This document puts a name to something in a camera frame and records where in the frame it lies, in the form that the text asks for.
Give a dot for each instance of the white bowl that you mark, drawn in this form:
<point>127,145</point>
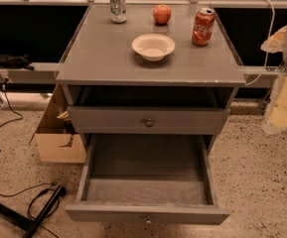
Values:
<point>153,47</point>

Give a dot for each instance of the red apple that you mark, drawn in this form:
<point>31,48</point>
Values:
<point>162,14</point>

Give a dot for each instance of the red coke can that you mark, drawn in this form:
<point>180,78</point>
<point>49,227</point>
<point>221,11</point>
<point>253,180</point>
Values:
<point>203,26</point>

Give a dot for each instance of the cardboard box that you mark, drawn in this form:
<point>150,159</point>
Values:
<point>57,141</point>

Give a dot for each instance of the closed grey top drawer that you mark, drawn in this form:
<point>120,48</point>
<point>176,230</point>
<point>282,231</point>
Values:
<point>148,120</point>

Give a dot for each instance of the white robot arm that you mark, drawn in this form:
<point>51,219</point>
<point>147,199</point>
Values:
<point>275,116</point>

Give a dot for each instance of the black object on rail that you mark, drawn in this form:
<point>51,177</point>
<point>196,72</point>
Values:
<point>9,61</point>

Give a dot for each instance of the silver green soda can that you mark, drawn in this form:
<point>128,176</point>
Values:
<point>118,11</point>

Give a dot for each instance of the grey drawer cabinet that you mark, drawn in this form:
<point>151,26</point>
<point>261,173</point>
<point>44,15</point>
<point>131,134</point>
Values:
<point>138,78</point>

